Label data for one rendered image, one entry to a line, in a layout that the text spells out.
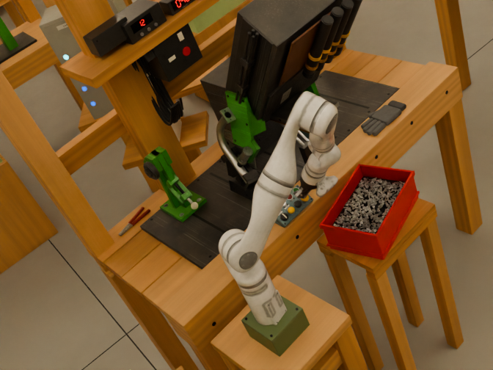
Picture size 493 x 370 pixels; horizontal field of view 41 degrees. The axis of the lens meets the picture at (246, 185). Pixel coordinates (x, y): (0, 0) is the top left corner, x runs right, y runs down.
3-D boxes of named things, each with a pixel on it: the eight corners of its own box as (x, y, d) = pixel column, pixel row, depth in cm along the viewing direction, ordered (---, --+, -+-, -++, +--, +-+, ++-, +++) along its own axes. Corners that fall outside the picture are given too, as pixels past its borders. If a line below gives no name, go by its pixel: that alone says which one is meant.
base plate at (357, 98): (400, 92, 269) (399, 87, 268) (205, 271, 229) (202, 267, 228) (326, 73, 299) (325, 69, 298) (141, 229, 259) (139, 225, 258)
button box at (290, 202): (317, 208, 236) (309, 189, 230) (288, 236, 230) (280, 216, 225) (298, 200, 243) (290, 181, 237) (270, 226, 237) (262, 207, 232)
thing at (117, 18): (135, 34, 229) (126, 15, 224) (101, 57, 223) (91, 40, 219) (125, 31, 234) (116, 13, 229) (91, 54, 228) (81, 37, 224)
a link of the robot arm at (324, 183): (320, 199, 212) (324, 190, 207) (295, 175, 215) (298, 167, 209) (338, 182, 216) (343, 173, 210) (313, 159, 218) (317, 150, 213)
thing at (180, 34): (204, 56, 245) (188, 21, 236) (169, 83, 239) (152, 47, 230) (185, 51, 254) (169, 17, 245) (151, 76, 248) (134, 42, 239)
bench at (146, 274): (483, 223, 319) (458, 71, 266) (271, 461, 265) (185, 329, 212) (372, 180, 369) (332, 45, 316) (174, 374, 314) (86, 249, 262)
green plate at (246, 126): (270, 143, 243) (263, 89, 233) (252, 152, 239) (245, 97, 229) (249, 135, 251) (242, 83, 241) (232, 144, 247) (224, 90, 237)
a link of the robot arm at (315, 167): (334, 175, 211) (318, 154, 213) (347, 151, 197) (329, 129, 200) (318, 186, 208) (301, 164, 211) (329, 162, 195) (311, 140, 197)
